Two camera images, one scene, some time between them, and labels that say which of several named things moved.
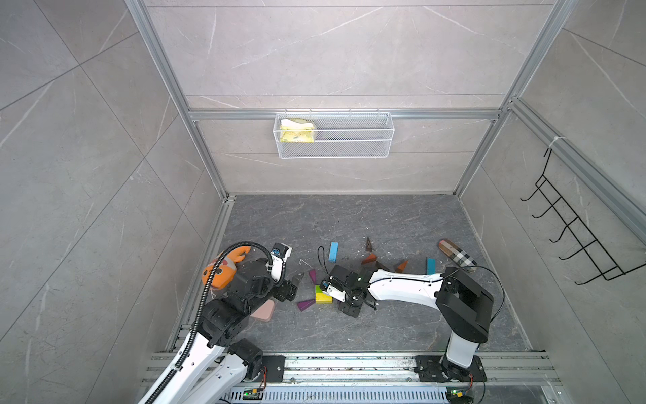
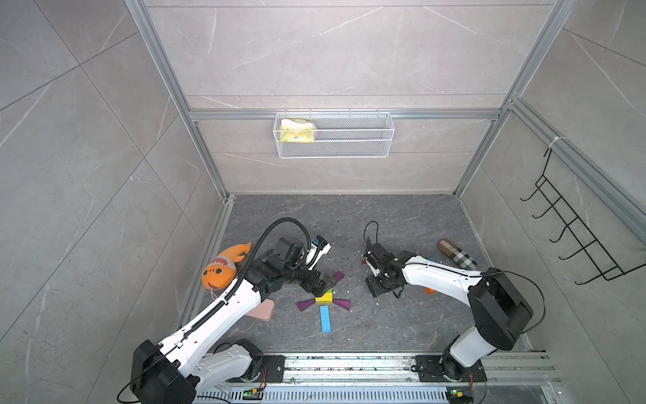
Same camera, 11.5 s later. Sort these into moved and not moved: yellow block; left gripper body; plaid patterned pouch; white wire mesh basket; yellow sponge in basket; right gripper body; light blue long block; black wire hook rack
Moved: light blue long block; left gripper body; right gripper body
Not moved: yellow sponge in basket; yellow block; plaid patterned pouch; white wire mesh basket; black wire hook rack
